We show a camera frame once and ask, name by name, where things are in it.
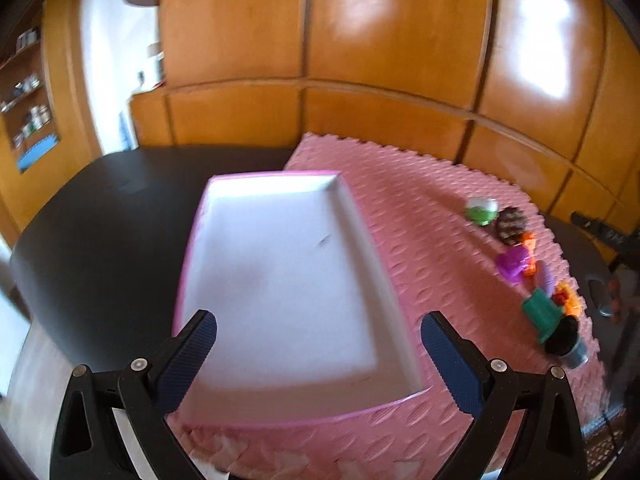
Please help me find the purple perforated ball toy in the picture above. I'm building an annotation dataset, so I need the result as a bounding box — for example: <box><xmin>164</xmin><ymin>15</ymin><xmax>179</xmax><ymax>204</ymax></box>
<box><xmin>495</xmin><ymin>245</ymin><xmax>532</xmax><ymax>284</ymax></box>

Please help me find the wooden wall cabinet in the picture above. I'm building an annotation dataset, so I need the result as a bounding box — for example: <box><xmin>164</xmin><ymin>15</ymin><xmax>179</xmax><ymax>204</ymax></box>
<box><xmin>130</xmin><ymin>0</ymin><xmax>639</xmax><ymax>231</ymax></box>

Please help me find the teal green cup toy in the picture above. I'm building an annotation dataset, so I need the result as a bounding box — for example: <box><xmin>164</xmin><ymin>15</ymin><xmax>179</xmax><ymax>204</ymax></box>
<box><xmin>522</xmin><ymin>288</ymin><xmax>564</xmax><ymax>344</ymax></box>

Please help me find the person's right hand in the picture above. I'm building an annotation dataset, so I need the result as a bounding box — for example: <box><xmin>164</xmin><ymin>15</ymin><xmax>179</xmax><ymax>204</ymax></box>
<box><xmin>601</xmin><ymin>275</ymin><xmax>623</xmax><ymax>324</ymax></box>

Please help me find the lilac oval patterned toy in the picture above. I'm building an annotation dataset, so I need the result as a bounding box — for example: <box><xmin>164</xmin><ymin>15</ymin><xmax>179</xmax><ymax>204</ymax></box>
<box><xmin>534</xmin><ymin>260</ymin><xmax>555</xmax><ymax>297</ymax></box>

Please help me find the black grey cylinder container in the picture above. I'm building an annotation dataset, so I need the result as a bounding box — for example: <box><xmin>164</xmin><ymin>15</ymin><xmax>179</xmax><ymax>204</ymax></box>
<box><xmin>544</xmin><ymin>315</ymin><xmax>588</xmax><ymax>370</ymax></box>

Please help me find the green white round toy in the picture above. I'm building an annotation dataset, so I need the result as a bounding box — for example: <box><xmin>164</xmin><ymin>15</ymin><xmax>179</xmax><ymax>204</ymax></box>
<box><xmin>464</xmin><ymin>197</ymin><xmax>499</xmax><ymax>226</ymax></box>

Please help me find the brown spiky ball toy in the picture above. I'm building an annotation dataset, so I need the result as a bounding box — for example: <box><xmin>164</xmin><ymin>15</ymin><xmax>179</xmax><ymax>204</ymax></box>
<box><xmin>495</xmin><ymin>206</ymin><xmax>528</xmax><ymax>246</ymax></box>

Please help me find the pink white shallow box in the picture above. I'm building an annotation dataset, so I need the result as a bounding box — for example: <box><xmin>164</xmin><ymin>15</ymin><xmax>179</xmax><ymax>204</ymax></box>
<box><xmin>175</xmin><ymin>171</ymin><xmax>427</xmax><ymax>427</ymax></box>

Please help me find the pink foam puzzle mat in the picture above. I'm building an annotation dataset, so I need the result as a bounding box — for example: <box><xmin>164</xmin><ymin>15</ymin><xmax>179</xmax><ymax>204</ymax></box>
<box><xmin>164</xmin><ymin>131</ymin><xmax>626</xmax><ymax>480</ymax></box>

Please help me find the yellow orange toy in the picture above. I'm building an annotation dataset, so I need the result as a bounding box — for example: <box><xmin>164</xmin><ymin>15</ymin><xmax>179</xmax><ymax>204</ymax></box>
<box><xmin>551</xmin><ymin>281</ymin><xmax>584</xmax><ymax>318</ymax></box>

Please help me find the wooden shelf cabinet with items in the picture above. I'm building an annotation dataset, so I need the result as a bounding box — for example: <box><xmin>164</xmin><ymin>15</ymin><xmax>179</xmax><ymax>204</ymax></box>
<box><xmin>1</xmin><ymin>0</ymin><xmax>101</xmax><ymax>245</ymax></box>

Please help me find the orange building block piece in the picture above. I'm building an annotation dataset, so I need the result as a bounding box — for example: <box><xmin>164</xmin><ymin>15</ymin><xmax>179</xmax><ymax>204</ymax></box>
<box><xmin>521</xmin><ymin>231</ymin><xmax>537</xmax><ymax>276</ymax></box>

